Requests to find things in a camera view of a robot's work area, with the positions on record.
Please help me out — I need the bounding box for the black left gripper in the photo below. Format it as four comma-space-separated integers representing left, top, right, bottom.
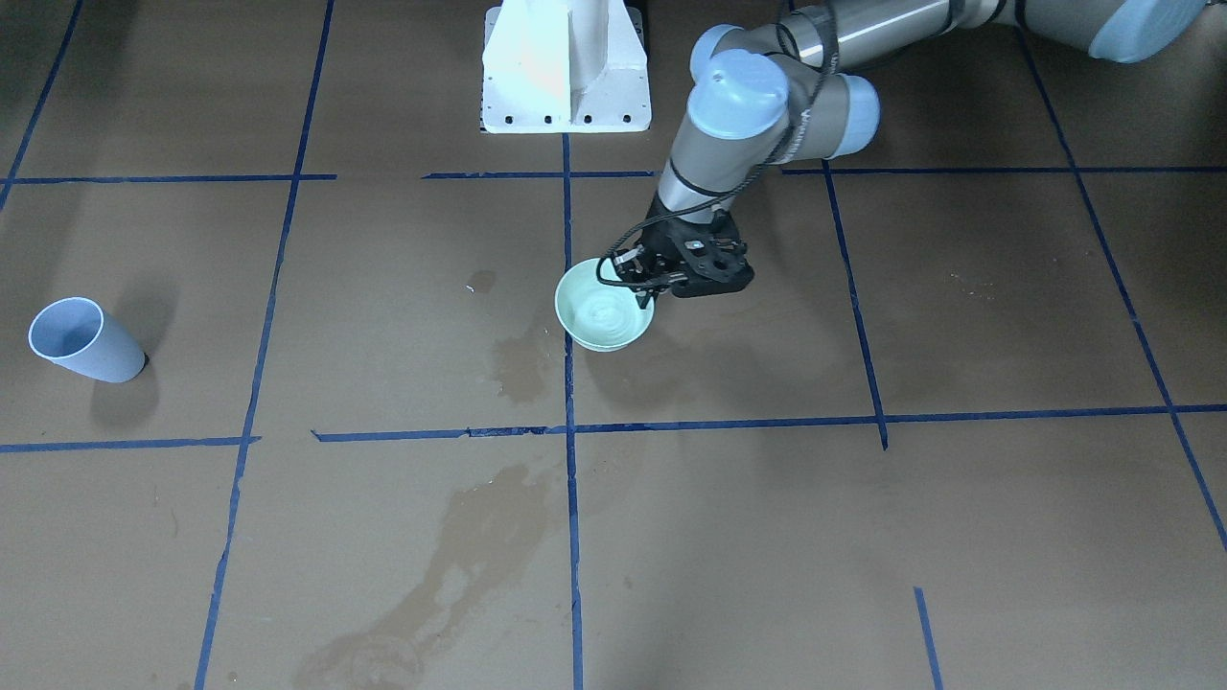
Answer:
612, 207, 755, 311

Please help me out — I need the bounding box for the light green bowl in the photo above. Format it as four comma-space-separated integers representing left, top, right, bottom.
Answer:
555, 258, 656, 351

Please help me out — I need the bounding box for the light blue plastic cup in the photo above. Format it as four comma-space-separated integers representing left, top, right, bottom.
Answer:
27, 296, 148, 383

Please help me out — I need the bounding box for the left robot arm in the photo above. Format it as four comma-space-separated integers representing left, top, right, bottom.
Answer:
594, 1, 1204, 309

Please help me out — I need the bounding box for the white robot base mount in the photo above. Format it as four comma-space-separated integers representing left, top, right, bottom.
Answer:
479, 1, 653, 135

